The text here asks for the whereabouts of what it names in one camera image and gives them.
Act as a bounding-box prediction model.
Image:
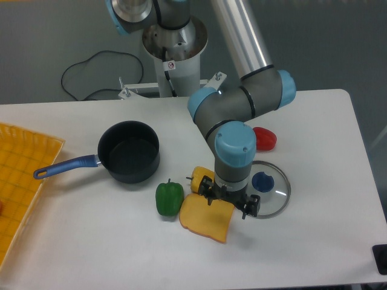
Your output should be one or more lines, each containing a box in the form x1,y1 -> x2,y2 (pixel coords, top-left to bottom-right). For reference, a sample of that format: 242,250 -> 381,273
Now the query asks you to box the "black cable on floor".
60,50 -> 144,102

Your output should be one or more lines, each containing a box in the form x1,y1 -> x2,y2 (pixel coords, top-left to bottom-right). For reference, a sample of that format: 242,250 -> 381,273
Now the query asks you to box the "white metal mounting bracket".
117,71 -> 227,100

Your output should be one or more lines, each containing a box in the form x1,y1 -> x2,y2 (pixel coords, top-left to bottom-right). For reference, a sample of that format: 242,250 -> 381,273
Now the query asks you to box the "yellow woven tray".
1,123 -> 65,266

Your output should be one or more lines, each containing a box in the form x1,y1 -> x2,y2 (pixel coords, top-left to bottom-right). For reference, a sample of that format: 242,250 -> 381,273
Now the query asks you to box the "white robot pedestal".
142,16 -> 208,97

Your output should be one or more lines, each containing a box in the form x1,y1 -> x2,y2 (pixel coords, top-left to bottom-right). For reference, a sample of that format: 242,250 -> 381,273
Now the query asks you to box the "glass pot lid blue knob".
247,160 -> 291,219

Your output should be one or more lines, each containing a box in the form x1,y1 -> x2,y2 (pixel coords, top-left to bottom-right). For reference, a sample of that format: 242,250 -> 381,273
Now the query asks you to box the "black device at table edge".
372,244 -> 387,276

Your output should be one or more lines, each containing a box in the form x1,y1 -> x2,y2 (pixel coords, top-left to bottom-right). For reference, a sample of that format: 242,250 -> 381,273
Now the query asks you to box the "yellow bell pepper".
186,166 -> 215,193

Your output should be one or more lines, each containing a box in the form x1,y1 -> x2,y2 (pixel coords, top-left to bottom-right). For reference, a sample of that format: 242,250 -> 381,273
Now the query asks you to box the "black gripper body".
212,183 -> 250,208

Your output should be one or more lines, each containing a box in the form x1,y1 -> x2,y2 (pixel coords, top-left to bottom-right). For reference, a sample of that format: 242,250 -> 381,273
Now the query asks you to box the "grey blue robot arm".
106,1 -> 296,216

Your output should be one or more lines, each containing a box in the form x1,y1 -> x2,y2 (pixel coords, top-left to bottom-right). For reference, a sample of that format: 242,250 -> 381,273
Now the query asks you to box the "red bell pepper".
253,127 -> 277,151

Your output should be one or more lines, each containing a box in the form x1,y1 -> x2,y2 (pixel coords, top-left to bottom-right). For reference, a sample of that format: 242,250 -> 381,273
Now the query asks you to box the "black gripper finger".
198,175 -> 214,204
241,195 -> 261,219

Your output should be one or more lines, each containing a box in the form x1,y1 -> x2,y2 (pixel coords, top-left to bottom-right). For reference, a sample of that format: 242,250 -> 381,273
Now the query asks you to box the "green bell pepper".
155,179 -> 184,217

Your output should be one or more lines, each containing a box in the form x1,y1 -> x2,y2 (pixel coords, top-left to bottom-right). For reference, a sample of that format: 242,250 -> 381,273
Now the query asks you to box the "black saucepan blue handle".
33,120 -> 160,184

